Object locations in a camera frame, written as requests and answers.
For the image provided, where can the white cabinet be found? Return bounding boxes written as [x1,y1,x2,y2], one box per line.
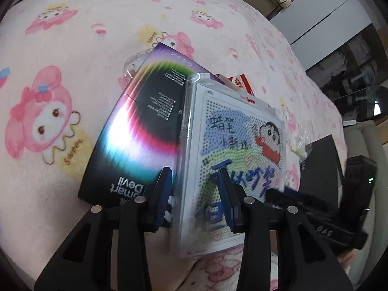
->
[270,0,373,70]

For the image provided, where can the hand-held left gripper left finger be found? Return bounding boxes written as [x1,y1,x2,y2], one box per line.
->
[34,167,173,291]

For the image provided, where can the clear plastic bag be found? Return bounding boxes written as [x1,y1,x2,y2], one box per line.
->
[123,48,158,81]

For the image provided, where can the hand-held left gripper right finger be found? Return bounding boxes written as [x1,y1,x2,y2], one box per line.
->
[218,167,354,291]

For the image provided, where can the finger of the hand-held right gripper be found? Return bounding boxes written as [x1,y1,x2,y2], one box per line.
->
[283,187,343,216]
[264,188,328,219]

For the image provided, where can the pink printed blanket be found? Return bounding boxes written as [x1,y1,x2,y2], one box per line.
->
[0,0,348,291]

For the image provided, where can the black rainbow screen protector box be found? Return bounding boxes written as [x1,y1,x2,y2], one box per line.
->
[77,43,223,216]

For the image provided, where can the red printed packet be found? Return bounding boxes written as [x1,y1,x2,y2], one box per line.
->
[226,73,255,96]

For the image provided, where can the grey padded sofa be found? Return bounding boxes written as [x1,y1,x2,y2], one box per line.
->
[342,120,388,249]

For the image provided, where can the black cardboard box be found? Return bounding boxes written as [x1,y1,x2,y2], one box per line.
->
[299,135,346,207]

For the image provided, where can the cartoon bead art kit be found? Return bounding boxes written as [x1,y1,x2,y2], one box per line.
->
[173,73,287,259]

